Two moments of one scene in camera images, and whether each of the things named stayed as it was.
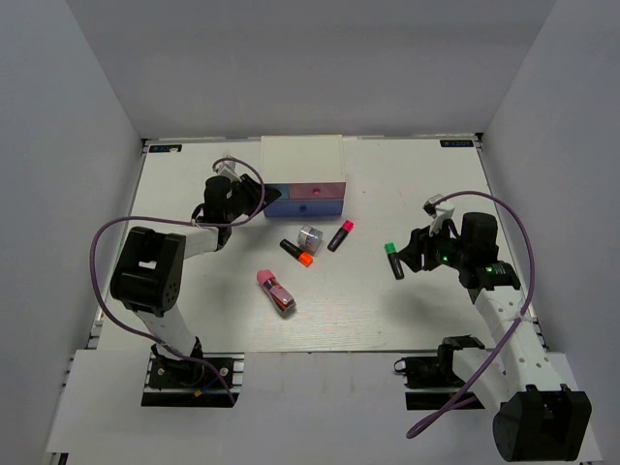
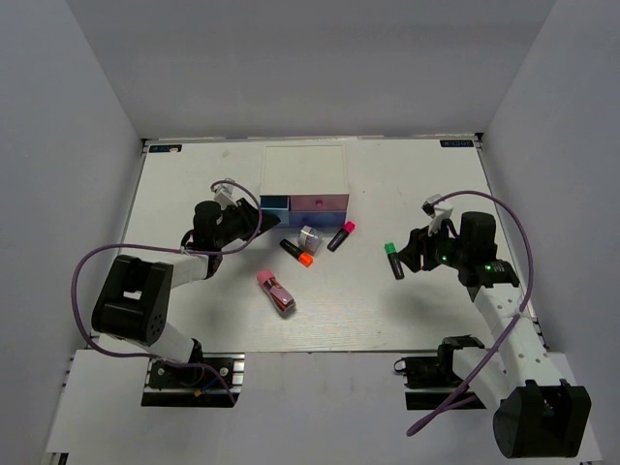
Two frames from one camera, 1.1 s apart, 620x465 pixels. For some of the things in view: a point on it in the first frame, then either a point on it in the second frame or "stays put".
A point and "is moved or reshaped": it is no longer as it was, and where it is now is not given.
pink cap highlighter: [337, 239] stays put
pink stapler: [279, 294] stays put
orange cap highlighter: [303, 258] stays put
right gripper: [421, 242] stays put
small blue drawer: [284, 190] is moved or reshaped
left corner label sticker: [165, 148] stays put
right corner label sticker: [456, 143] stays put
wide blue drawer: [304, 208] -> [317, 218]
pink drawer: [317, 191] -> [318, 202]
